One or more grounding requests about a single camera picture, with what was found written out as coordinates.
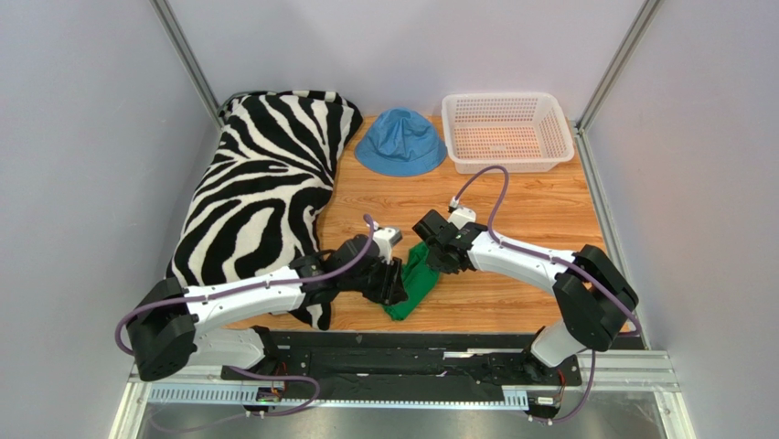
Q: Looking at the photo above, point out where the zebra striped pillow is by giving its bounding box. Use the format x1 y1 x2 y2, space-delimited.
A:
164 90 363 332

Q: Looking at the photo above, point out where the aluminium frame post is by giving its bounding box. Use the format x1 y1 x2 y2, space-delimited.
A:
576 0 664 132
150 0 224 128

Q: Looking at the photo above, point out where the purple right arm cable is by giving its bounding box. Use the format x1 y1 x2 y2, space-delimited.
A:
450 165 644 425

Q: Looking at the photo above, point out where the green t shirt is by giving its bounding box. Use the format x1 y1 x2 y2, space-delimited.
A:
383 242 440 321

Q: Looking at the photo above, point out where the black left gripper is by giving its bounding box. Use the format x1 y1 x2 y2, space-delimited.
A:
340 252 409 305

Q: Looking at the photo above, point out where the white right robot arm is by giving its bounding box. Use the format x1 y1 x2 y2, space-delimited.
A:
412 209 639 368

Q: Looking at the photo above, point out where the right aluminium frame post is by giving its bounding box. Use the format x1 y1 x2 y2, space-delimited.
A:
576 0 664 132

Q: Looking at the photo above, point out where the left aluminium frame post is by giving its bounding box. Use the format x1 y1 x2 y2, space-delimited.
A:
150 0 224 128

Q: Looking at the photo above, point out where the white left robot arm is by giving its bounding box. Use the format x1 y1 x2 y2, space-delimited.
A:
118 227 408 381

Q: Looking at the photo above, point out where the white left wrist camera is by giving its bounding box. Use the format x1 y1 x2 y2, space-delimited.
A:
372 221 403 264

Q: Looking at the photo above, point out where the blue bucket hat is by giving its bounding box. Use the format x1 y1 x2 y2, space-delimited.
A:
355 107 447 177

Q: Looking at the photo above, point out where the white plastic basket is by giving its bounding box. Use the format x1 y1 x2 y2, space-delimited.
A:
441 91 575 175

